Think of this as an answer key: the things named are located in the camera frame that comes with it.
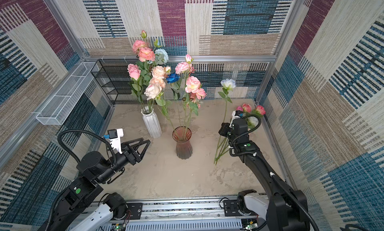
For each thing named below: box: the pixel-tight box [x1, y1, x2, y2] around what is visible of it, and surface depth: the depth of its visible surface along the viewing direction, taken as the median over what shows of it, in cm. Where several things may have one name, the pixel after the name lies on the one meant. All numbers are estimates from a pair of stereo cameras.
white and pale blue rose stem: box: [153, 39, 169, 68], surface depth 75 cm
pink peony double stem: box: [132, 30, 156, 111], surface depth 71 cm
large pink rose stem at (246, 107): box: [242, 103, 252, 113], surface depth 114 cm
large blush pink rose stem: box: [149, 77, 166, 90], surface depth 72 cm
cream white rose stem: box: [144, 84, 166, 112], surface depth 68 cm
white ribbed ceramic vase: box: [141, 106, 162, 139], surface depth 89 cm
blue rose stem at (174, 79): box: [166, 73, 181, 133], surface depth 76 cm
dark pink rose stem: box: [252, 105, 266, 117], surface depth 111 cm
